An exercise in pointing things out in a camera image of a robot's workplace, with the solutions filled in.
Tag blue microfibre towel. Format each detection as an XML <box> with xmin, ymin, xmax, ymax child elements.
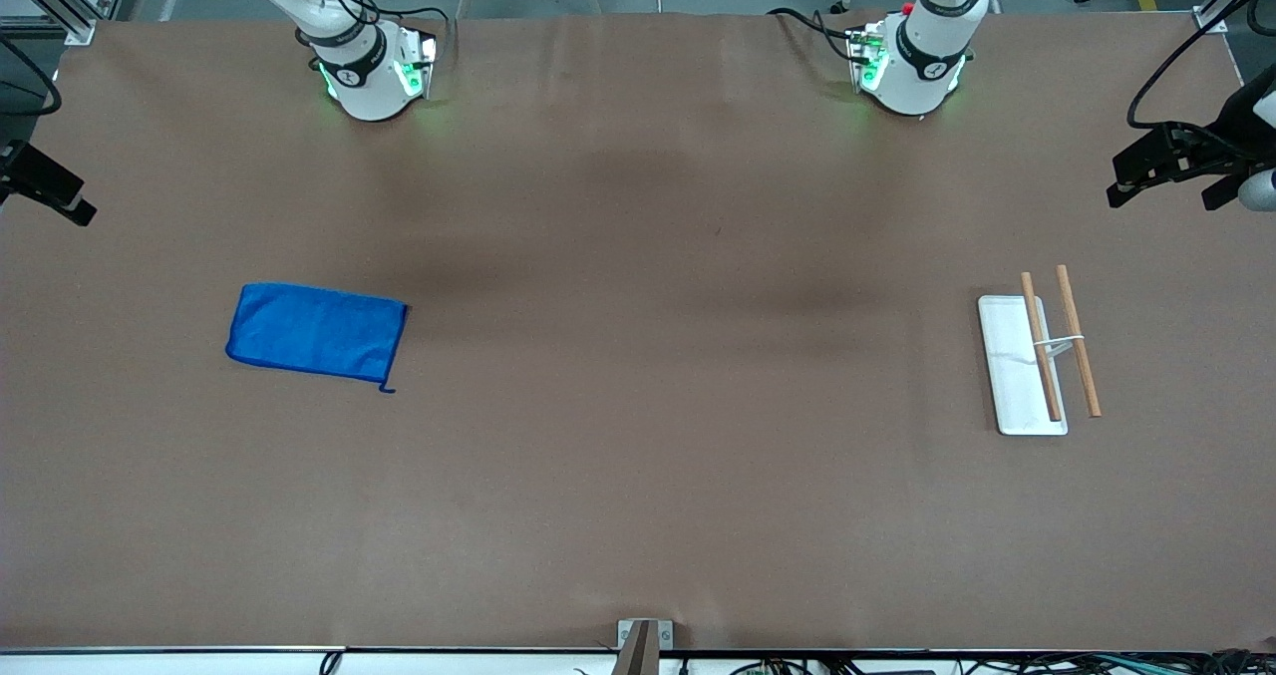
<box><xmin>225</xmin><ymin>283</ymin><xmax>411</xmax><ymax>394</ymax></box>

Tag black left arm base cable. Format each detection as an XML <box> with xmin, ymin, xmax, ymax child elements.
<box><xmin>766</xmin><ymin>7</ymin><xmax>873</xmax><ymax>63</ymax></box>

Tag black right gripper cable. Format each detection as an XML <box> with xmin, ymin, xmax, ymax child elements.
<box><xmin>0</xmin><ymin>37</ymin><xmax>63</xmax><ymax>118</ymax></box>

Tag brown paper table cover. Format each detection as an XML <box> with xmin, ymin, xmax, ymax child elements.
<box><xmin>0</xmin><ymin>12</ymin><xmax>1276</xmax><ymax>652</ymax></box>

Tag black right arm base cable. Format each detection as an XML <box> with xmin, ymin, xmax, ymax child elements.
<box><xmin>304</xmin><ymin>0</ymin><xmax>456</xmax><ymax>53</ymax></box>

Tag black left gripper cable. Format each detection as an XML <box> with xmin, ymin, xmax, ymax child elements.
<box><xmin>1126</xmin><ymin>0</ymin><xmax>1276</xmax><ymax>136</ymax></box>

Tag white towel rack wooden bars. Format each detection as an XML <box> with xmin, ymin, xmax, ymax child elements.
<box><xmin>977</xmin><ymin>264</ymin><xmax>1104</xmax><ymax>437</ymax></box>

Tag black arm base cable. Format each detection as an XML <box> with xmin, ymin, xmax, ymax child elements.
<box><xmin>766</xmin><ymin>7</ymin><xmax>873</xmax><ymax>63</ymax></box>
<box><xmin>304</xmin><ymin>0</ymin><xmax>456</xmax><ymax>53</ymax></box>

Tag camera mount post with bracket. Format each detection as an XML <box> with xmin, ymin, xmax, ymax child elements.
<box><xmin>612</xmin><ymin>619</ymin><xmax>675</xmax><ymax>675</ymax></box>

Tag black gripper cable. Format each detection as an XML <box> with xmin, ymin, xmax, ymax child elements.
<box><xmin>1126</xmin><ymin>0</ymin><xmax>1276</xmax><ymax>136</ymax></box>
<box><xmin>0</xmin><ymin>37</ymin><xmax>63</xmax><ymax>118</ymax></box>

